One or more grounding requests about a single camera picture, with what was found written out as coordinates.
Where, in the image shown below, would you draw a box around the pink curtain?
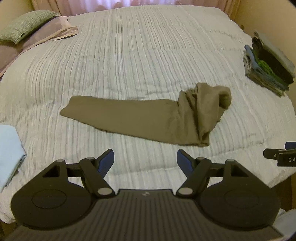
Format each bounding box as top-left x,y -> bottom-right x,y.
31,0 -> 240,19

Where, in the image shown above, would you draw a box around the mauve pillow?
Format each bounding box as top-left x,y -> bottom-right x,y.
1,16 -> 78,76

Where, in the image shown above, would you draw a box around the olive brown pants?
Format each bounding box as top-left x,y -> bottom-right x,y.
60,83 -> 232,147

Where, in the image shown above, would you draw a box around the striped grey bed quilt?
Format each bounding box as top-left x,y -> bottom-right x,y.
1,5 -> 295,223

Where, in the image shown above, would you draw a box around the light blue folded garment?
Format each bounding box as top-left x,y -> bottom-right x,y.
0,125 -> 27,192

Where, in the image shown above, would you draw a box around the stack of folded clothes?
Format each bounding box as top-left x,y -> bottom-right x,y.
243,31 -> 295,97

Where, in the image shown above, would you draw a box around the green checked pillow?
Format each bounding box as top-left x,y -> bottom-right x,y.
1,10 -> 60,44

